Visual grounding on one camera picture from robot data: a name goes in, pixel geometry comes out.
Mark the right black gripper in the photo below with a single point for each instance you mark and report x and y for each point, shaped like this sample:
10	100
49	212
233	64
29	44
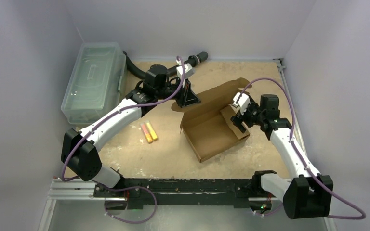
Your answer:
242	116

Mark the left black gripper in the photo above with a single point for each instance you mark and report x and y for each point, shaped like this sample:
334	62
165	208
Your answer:
187	96

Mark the brown cardboard box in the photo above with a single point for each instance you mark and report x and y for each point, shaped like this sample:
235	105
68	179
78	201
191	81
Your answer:
207	125

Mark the yellow marker pen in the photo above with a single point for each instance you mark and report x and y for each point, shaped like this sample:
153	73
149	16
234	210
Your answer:
151	130

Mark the orange marker pen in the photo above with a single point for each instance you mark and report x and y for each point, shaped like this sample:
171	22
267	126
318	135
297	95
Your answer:
146	133

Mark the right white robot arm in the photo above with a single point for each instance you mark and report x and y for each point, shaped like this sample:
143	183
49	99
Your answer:
305	195

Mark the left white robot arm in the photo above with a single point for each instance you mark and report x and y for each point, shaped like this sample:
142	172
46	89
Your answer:
80	150

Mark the clear plastic storage bin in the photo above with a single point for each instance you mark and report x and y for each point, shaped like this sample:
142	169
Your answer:
97	83

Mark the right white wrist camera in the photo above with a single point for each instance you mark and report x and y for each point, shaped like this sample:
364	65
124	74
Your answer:
241	101

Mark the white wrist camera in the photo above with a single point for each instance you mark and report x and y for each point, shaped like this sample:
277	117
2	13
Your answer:
185	71
241	101

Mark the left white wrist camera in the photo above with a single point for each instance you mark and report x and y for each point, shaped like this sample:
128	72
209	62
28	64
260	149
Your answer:
185	71

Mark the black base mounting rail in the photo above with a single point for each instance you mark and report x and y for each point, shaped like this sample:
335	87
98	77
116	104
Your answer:
138	192

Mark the aluminium frame extrusion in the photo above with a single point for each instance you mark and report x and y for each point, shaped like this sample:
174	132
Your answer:
71	190

